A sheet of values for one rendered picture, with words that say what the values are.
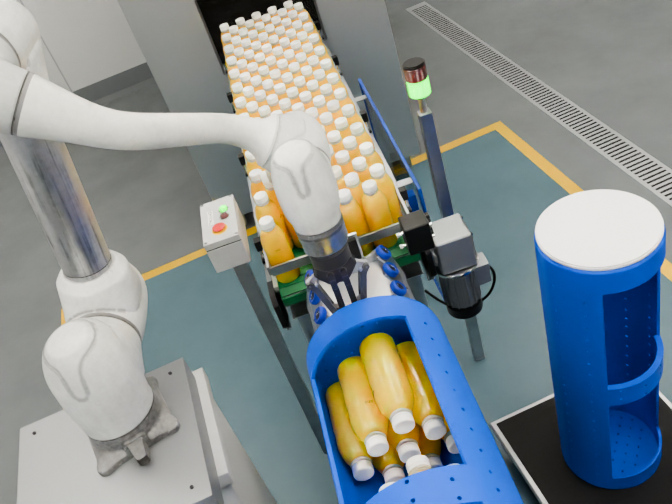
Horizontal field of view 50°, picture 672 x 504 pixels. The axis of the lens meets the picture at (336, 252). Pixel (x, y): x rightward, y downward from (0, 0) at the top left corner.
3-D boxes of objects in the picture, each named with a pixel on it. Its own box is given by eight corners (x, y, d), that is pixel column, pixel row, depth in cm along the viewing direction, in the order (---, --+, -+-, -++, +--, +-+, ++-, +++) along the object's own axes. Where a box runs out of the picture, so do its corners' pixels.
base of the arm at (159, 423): (106, 493, 141) (93, 477, 137) (80, 422, 157) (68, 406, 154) (189, 440, 145) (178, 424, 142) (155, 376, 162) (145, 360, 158)
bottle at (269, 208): (269, 258, 212) (247, 209, 201) (273, 242, 217) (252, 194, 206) (292, 255, 210) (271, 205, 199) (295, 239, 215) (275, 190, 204)
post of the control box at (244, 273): (324, 454, 265) (225, 252, 203) (322, 445, 268) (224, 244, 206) (334, 451, 265) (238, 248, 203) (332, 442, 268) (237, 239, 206)
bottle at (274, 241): (274, 273, 206) (252, 223, 195) (296, 263, 207) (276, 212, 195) (280, 287, 201) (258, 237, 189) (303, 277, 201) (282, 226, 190)
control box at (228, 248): (217, 273, 197) (202, 245, 190) (212, 231, 213) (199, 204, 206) (251, 261, 197) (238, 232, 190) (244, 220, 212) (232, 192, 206)
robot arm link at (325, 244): (289, 214, 134) (299, 238, 138) (297, 243, 127) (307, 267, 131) (336, 198, 134) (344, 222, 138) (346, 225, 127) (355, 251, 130)
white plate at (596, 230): (521, 261, 163) (522, 265, 164) (655, 273, 150) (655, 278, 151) (549, 186, 181) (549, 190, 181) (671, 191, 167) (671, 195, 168)
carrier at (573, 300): (552, 477, 218) (654, 501, 205) (520, 266, 164) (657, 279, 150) (571, 402, 236) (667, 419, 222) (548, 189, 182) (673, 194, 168)
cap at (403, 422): (413, 409, 125) (416, 417, 124) (411, 424, 127) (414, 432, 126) (391, 412, 124) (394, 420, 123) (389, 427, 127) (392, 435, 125)
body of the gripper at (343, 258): (343, 224, 137) (355, 260, 142) (301, 239, 137) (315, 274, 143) (352, 247, 131) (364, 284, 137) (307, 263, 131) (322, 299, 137)
